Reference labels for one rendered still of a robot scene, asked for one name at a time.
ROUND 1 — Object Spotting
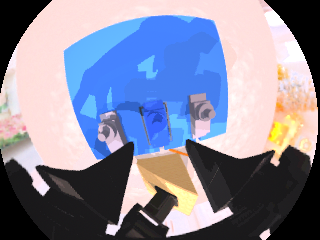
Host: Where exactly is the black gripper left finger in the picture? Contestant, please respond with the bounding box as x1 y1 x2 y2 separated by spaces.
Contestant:
35 141 135 225

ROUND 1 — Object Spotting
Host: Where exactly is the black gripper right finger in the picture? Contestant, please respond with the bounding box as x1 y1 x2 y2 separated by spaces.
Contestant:
184 139 276 213

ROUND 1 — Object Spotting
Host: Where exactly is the blue flat deck plate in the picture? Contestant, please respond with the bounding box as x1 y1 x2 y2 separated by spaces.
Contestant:
64 15 228 160

